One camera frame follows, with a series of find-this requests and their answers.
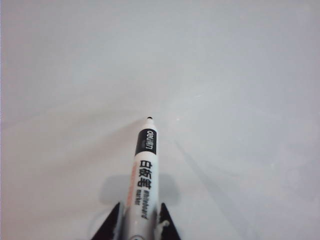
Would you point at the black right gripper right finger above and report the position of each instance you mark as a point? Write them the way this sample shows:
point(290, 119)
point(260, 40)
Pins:
point(168, 225)

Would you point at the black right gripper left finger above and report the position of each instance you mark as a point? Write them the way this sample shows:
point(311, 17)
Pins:
point(108, 226)

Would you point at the white whiteboard marker pen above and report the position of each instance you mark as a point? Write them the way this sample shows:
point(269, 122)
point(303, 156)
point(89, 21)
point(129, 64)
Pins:
point(146, 170)

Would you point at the white whiteboard panel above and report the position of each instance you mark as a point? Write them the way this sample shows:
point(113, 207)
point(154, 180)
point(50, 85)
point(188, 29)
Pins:
point(200, 75)

